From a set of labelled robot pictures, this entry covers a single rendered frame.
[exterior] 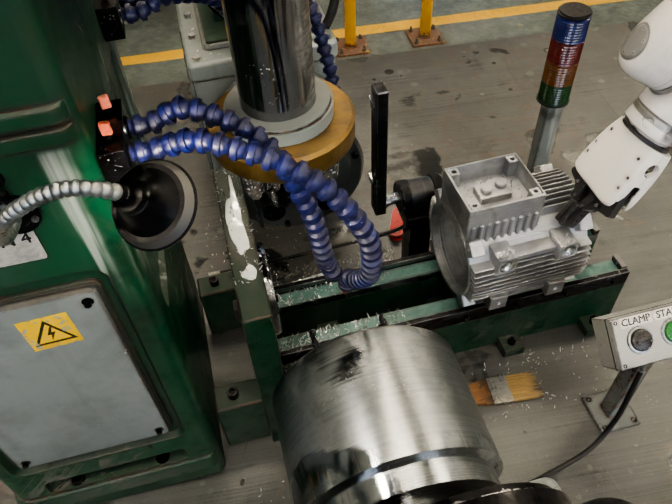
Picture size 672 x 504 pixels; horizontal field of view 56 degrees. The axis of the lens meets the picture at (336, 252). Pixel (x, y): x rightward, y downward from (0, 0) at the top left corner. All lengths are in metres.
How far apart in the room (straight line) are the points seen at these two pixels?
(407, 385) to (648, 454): 0.55
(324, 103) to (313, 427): 0.37
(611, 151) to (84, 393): 0.76
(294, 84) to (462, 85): 1.11
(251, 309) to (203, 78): 0.56
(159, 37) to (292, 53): 3.13
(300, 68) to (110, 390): 0.44
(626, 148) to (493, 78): 0.92
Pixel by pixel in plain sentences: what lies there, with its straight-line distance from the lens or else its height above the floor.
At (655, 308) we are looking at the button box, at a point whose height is 1.09.
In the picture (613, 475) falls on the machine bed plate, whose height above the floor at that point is 0.80.
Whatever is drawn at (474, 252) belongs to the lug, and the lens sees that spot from 0.96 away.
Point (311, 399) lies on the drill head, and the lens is 0.75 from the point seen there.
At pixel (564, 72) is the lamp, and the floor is 1.11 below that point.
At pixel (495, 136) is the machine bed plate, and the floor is 0.80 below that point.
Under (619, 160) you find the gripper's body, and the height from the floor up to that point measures 1.21.
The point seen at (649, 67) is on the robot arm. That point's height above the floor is 1.35.
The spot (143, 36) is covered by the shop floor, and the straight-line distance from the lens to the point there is 3.84.
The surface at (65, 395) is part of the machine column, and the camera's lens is 0.84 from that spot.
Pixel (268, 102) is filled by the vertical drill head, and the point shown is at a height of 1.38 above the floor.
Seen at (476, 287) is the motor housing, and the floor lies 1.02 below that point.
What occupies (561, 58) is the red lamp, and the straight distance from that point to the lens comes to 1.29.
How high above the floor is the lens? 1.79
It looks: 49 degrees down
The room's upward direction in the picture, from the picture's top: 4 degrees counter-clockwise
